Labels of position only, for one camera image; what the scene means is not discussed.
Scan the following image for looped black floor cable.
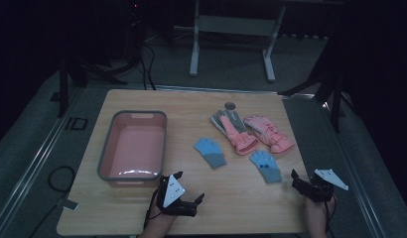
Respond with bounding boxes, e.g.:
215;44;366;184
47;165;76;193

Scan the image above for pink glove with grey palm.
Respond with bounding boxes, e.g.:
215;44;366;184
209;109;260;157

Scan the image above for person's left hand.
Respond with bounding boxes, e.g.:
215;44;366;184
145;194;180;230

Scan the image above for plain blue knit glove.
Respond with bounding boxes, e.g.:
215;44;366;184
193;137;227;170

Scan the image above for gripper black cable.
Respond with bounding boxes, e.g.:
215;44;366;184
325;193;338;238
142;184;165;231

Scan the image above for pink basin with grey rim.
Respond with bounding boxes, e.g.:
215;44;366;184
96;109;169;188

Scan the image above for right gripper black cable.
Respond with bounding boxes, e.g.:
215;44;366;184
325;193;338;238

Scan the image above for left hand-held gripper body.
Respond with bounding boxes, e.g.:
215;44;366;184
157;174;198;218

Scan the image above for grey tape piece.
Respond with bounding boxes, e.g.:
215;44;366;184
62;198;79;211

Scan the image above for blue knit glove with dots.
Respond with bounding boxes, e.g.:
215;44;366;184
249;149;283;184

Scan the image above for black cables by stand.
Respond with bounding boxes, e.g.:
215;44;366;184
137;43;157;91

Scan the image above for pink glove with white stripes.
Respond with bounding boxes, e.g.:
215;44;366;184
243;114;296;155

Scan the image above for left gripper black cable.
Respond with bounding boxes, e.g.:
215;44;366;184
142;184;165;231

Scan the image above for black tripod stand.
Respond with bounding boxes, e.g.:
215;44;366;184
56;46;128;119
278;33;347;134

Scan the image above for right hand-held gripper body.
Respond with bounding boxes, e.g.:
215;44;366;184
300;168;350;203

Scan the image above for white metal desk frame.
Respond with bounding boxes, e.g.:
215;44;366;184
189;0;287;83

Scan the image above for person's right hand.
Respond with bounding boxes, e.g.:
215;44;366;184
304;192;338;227

